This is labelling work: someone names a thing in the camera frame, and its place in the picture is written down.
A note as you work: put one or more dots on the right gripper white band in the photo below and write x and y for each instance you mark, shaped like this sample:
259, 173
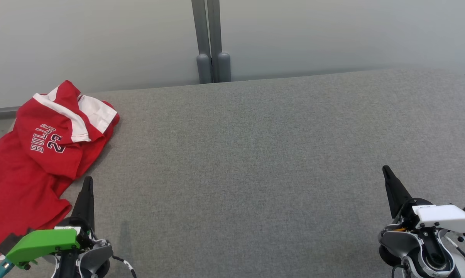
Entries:
444, 218

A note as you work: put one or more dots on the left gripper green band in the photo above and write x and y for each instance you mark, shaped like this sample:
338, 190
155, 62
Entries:
43, 243

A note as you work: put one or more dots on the red Bulls t-shirt white sleeves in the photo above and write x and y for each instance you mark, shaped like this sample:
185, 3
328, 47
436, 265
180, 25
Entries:
12, 193

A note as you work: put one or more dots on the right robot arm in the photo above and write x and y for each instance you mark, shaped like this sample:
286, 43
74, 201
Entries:
400, 243

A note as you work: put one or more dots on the grey fabric sofa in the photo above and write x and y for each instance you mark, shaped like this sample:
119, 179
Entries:
255, 154

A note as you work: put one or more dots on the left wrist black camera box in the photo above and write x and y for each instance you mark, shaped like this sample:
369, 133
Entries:
8, 242

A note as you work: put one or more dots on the grey wall skirting rail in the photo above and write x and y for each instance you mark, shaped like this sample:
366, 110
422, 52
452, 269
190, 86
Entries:
0, 112

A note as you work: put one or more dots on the grey metal partition post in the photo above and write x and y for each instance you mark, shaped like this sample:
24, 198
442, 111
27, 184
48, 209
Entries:
201, 38
221, 65

